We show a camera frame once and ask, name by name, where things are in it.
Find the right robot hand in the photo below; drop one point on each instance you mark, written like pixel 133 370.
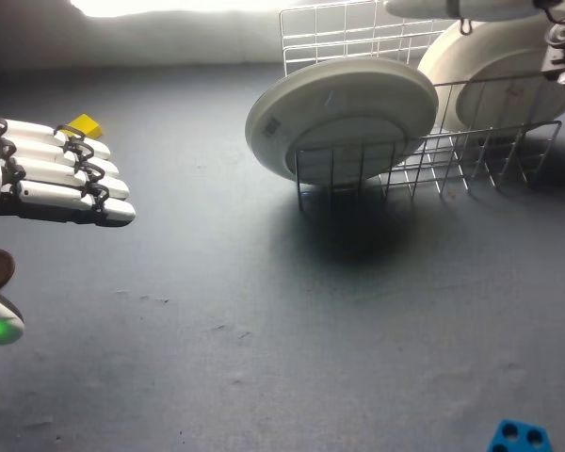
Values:
pixel 452 8

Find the blue pentagon piece with holes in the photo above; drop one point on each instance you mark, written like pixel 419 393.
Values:
pixel 522 445

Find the yellow rectangular block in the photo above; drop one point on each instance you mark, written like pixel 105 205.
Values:
pixel 85 126

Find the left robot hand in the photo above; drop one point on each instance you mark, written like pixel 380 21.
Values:
pixel 42 179

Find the grey table cloth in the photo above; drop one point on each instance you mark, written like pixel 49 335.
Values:
pixel 311 306

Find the white round plate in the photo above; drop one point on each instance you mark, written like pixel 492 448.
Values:
pixel 499 70
pixel 339 117

